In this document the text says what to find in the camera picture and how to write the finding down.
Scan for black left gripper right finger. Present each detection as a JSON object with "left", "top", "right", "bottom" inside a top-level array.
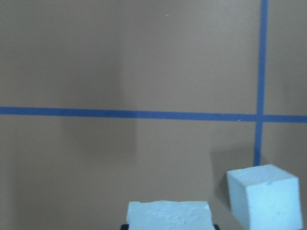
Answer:
[{"left": 213, "top": 224, "right": 219, "bottom": 230}]

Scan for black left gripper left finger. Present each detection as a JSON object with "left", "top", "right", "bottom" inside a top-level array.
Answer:
[{"left": 120, "top": 224, "right": 129, "bottom": 230}]

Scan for light blue block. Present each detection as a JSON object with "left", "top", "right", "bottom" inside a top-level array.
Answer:
[
  {"left": 126, "top": 200, "right": 215, "bottom": 230},
  {"left": 226, "top": 164, "right": 304, "bottom": 230}
]

